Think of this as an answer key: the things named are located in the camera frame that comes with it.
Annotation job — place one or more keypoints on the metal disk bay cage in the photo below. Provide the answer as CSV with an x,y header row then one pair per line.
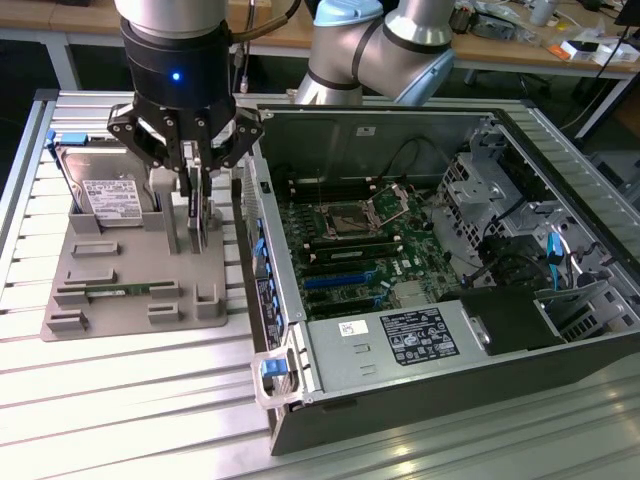
x,y
475,200

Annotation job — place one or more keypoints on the thin metal locking lever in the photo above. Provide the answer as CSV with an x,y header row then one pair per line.
x,y
319,187

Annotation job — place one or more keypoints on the cluttered wooden desk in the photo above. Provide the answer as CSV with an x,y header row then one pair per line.
x,y
525,55

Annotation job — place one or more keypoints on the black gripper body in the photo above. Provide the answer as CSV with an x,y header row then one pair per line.
x,y
175,60

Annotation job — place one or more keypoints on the pile of electronic parts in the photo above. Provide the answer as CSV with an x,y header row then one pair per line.
x,y
500,25

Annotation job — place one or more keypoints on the silver chipset heatsink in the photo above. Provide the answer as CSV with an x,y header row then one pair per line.
x,y
411,296

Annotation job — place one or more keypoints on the installed RAM stick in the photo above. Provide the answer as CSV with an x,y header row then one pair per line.
x,y
350,255

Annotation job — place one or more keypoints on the open black PC case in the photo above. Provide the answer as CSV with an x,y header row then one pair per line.
x,y
400,395

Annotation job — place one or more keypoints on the long black expansion slot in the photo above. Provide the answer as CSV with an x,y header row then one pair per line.
x,y
345,311
345,299

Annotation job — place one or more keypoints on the grey corner clamp fixture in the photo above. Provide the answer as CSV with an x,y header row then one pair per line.
x,y
272,395

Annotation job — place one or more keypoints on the green motherboard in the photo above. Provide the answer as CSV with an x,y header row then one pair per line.
x,y
425,260

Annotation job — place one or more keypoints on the blue expansion slot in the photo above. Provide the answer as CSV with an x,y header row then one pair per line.
x,y
340,280

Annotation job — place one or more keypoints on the plain wooden desk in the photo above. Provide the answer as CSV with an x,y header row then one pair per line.
x,y
60,22

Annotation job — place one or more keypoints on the blue slot retainer clip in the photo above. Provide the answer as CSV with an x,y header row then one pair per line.
x,y
258,225
272,287
267,270
275,303
259,248
278,320

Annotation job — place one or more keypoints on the green loose RAM stick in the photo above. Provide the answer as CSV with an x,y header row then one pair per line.
x,y
120,290

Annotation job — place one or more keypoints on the metal socket cover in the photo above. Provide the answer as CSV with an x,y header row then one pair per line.
x,y
387,202

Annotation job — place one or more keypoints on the orange and white device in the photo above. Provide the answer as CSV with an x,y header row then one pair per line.
x,y
580,49

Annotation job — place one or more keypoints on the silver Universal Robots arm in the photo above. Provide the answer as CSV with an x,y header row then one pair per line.
x,y
340,50

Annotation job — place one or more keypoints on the CPU socket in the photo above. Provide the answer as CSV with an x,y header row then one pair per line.
x,y
345,220

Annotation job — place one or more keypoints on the grey parts rack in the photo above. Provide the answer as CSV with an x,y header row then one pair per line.
x,y
125,320

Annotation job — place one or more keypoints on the black plastic shroud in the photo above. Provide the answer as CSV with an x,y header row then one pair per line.
x,y
515,320

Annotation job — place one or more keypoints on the black case fan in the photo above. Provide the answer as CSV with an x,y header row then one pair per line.
x,y
510,262

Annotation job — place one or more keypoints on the white cup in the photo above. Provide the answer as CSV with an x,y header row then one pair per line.
x,y
541,11

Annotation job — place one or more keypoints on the black monitor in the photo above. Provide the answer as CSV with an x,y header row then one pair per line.
x,y
629,10

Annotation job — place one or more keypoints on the blue case latch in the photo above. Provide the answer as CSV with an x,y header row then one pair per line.
x,y
274,369

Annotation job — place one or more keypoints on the NVIDIA graphics card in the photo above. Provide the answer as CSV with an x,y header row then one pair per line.
x,y
199,225

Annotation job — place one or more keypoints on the silver hard disk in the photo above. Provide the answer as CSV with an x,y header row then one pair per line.
x,y
100,200

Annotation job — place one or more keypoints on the grey power supply unit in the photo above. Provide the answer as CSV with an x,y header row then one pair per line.
x,y
345,360

